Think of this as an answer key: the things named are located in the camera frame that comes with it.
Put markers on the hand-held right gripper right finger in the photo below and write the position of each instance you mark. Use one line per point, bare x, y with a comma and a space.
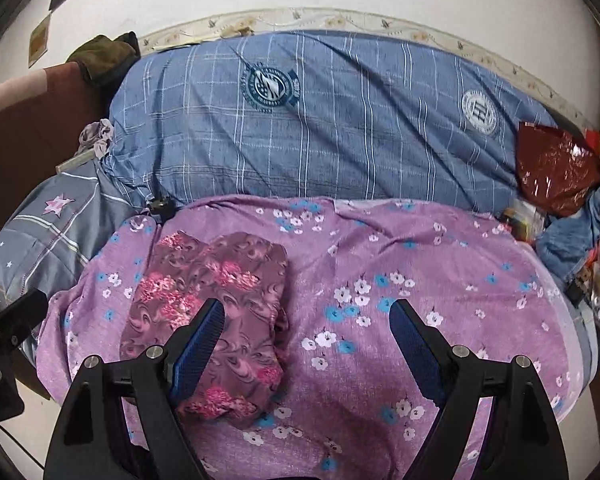
420, 352

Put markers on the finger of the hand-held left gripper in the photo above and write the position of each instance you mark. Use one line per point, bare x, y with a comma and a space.
15, 322
0, 390

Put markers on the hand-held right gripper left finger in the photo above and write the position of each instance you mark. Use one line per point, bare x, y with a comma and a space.
197, 352

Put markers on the maroon floral garment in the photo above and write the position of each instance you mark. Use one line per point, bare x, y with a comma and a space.
240, 280

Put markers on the grey star pillow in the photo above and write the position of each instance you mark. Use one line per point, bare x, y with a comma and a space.
55, 240

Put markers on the purple floral blanket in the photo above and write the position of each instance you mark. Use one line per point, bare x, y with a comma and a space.
380, 240

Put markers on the grey bed sheet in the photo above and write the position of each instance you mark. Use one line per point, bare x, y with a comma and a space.
585, 340

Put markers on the colourful small packets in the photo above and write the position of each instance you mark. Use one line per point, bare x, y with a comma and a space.
522, 220

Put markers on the blue denim cloth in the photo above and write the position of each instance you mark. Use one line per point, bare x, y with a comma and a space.
565, 245

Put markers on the maroon headboard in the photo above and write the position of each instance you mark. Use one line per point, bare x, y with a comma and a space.
30, 135

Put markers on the crumpled grey cloth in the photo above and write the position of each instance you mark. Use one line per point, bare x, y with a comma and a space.
97, 137

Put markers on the red plastic bag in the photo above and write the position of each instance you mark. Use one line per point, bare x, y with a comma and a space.
555, 170

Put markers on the blue plaid quilt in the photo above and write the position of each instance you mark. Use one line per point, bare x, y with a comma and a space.
330, 135

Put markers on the dark olive cloth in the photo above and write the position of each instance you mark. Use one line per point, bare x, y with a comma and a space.
102, 55

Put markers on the small wall plaque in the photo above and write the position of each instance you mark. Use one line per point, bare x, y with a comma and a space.
39, 40

